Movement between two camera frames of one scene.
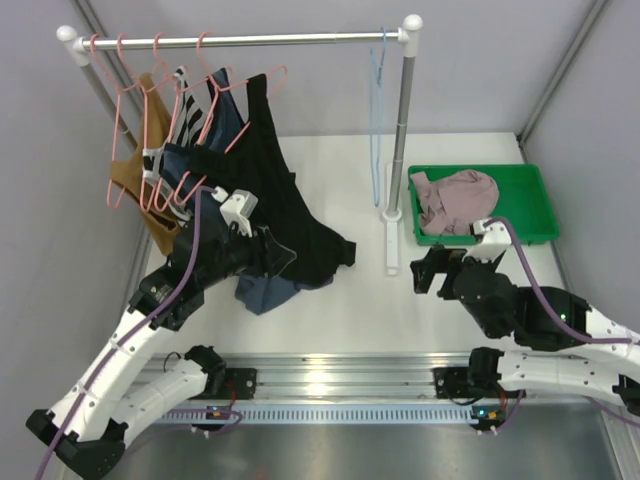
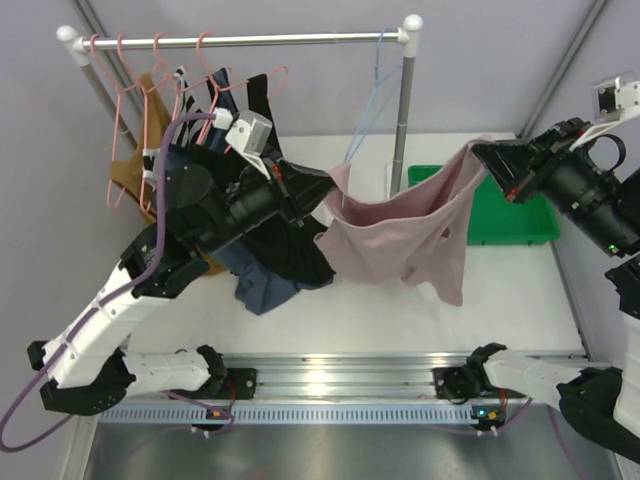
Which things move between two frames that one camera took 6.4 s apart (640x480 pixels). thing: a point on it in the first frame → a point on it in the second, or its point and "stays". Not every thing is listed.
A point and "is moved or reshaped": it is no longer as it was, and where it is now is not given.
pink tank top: x=450 y=205 is moved or reshaped
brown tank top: x=128 y=178 stays
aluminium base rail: x=338 y=376 stays
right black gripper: x=436 y=260 → x=518 y=164
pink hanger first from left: x=94 y=38 stays
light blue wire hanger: x=376 y=190 → x=377 y=84
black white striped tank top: x=190 y=122 stays
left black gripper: x=261 y=251 → x=286 y=191
